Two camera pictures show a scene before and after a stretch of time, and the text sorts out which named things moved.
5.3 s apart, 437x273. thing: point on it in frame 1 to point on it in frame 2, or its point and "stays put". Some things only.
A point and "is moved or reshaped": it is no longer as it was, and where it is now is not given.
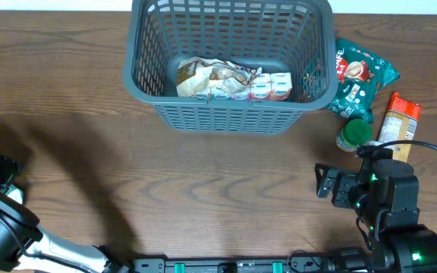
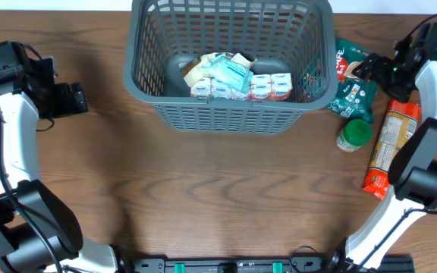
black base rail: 229,265 stays put
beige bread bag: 196,75 is moved or reshaped
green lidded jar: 354,133 stays put
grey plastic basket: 294,36 stays put
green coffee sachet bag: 360,76 stays put
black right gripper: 327,181 to 375,67
